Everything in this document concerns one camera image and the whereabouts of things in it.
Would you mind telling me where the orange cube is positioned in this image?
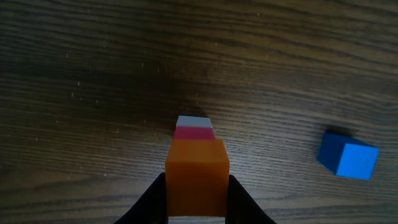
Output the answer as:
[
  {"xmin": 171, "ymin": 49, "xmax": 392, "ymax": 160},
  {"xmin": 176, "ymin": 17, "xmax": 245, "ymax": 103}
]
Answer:
[{"xmin": 164, "ymin": 138, "xmax": 231, "ymax": 218}]

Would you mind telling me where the blue cube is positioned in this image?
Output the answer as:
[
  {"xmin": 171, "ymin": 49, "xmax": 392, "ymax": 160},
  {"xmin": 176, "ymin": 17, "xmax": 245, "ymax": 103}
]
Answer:
[{"xmin": 316, "ymin": 129, "xmax": 381, "ymax": 181}]

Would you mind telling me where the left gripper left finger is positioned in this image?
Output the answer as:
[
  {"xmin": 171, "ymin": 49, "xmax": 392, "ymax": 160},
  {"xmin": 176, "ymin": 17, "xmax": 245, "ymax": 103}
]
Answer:
[{"xmin": 113, "ymin": 172, "xmax": 169, "ymax": 224}]

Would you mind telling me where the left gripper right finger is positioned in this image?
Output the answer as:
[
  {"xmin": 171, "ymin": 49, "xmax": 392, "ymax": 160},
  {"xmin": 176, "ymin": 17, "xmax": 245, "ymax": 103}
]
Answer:
[{"xmin": 225, "ymin": 174, "xmax": 277, "ymax": 224}]

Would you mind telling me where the white cube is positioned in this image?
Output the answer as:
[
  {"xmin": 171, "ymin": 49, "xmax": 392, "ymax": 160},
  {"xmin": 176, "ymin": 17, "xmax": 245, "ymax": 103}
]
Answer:
[{"xmin": 175, "ymin": 115, "xmax": 214, "ymax": 129}]

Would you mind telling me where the red cube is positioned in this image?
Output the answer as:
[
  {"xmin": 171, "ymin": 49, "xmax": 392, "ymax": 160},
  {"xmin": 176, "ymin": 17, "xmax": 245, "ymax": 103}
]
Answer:
[{"xmin": 172, "ymin": 126, "xmax": 216, "ymax": 141}]

